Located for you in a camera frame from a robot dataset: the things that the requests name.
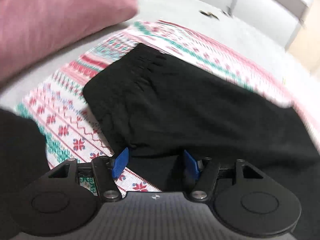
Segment black pants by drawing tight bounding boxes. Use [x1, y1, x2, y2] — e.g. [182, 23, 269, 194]
[82, 44, 319, 239]

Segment patterned red green blanket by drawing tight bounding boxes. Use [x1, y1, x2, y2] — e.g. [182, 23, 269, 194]
[16, 21, 319, 204]

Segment black folded garment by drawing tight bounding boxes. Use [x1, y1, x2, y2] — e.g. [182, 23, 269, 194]
[1, 109, 50, 239]

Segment black glasses on bed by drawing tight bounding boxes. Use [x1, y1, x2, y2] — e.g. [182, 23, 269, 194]
[199, 10, 220, 21]

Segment upper pink pillow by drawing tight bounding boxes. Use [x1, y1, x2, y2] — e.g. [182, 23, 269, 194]
[1, 0, 138, 81]

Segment white grey sliding wardrobe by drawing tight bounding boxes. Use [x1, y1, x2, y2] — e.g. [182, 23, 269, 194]
[200, 0, 313, 49]

